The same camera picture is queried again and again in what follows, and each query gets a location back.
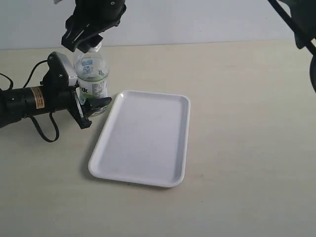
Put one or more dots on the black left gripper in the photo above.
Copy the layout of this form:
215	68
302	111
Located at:
59	96

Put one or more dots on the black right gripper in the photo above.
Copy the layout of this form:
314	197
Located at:
102	14

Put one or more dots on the clear Gatorade plastic bottle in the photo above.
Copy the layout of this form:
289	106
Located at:
92	70

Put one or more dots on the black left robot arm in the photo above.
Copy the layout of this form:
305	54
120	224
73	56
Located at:
19	103

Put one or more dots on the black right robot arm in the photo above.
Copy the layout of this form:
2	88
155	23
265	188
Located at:
301	20

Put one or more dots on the white rectangular plastic tray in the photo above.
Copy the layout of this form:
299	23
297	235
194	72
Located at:
144	140

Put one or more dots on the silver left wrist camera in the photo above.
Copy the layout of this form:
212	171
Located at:
67	69

